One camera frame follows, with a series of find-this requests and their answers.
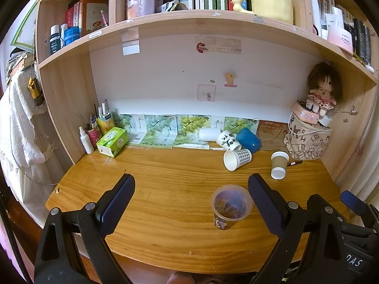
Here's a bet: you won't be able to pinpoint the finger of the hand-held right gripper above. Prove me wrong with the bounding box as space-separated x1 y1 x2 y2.
340 190 379 231

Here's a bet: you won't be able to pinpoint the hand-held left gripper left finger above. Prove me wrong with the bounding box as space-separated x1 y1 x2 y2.
35 173 137 284

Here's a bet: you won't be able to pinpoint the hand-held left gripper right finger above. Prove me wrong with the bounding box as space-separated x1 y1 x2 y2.
248 173 348 284

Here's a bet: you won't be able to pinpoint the clear patterned plastic cup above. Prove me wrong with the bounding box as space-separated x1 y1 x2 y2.
210 184 253 231

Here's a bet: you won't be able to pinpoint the brown sleeve paper cup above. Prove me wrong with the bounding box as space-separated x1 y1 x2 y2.
271 151 290 180

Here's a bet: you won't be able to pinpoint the checkered paper cup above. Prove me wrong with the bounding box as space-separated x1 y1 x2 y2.
223 149 252 171

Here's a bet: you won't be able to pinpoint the blue plastic cup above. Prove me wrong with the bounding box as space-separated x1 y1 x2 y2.
236 127 262 153

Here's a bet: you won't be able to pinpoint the panda print cup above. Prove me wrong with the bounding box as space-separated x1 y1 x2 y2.
216 130 242 151

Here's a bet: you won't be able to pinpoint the plain white cup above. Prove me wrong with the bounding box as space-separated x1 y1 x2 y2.
199 128 223 142

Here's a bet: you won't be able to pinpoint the green tissue box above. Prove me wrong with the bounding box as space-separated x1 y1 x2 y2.
96 127 130 158

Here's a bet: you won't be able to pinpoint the white spray bottle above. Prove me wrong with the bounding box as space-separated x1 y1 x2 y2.
79 126 95 154

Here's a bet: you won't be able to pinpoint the brown printed card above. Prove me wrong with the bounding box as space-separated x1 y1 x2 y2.
255 120 292 151

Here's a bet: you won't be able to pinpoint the red pen holder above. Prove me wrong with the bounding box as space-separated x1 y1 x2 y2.
85 124 103 150

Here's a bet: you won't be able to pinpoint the letter print fabric bag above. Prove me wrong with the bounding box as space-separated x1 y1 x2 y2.
284 115 334 161

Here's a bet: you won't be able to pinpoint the grape print card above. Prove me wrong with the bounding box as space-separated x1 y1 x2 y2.
114 114 147 145
139 115 178 148
173 115 211 148
223 117 259 138

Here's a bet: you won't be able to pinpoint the pink storage box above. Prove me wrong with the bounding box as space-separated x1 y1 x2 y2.
294 101 322 125

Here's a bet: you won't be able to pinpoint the brown haired doll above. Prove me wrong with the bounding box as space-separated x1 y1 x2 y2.
306 62 344 117

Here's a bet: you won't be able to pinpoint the white lace garment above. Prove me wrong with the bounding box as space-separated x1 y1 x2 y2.
0 68 60 187

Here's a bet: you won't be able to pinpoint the yellow bear sticker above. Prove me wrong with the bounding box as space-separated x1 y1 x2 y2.
224 72 239 88

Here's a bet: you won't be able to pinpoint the yellow hanging toy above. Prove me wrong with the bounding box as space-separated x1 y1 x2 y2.
27 77 45 106

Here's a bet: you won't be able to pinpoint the black tubes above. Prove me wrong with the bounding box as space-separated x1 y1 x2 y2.
353 18 373 65

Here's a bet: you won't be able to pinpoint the pink cosmetic jar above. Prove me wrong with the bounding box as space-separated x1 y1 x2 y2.
326 25 355 55

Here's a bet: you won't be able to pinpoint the taped paper note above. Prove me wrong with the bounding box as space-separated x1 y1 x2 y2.
207 37 243 54

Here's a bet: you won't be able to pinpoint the dark bottle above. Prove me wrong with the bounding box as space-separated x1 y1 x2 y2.
49 25 63 55

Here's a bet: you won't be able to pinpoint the blue jar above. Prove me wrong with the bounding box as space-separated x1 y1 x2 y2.
63 27 82 46

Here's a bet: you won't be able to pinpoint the white cosmetic tube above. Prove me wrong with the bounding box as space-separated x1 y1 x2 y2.
324 6 340 31

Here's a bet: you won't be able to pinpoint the wooden bookshelf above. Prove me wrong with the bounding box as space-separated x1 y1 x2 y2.
34 0 379 190

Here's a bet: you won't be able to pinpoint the orange box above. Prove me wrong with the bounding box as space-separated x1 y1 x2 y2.
79 0 109 36

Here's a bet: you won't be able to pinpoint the red books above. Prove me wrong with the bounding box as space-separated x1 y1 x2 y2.
65 2 83 30

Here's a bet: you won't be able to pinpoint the tall white bottle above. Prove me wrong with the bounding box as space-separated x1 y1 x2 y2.
308 0 323 36

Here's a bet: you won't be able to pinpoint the green framed board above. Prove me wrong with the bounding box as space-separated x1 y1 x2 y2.
10 3 37 49

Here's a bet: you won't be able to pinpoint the yellow ceramic mug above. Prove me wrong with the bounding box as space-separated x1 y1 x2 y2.
231 0 294 25

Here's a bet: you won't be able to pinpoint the sketch wall sticker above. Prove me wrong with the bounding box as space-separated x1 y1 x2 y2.
197 84 217 102

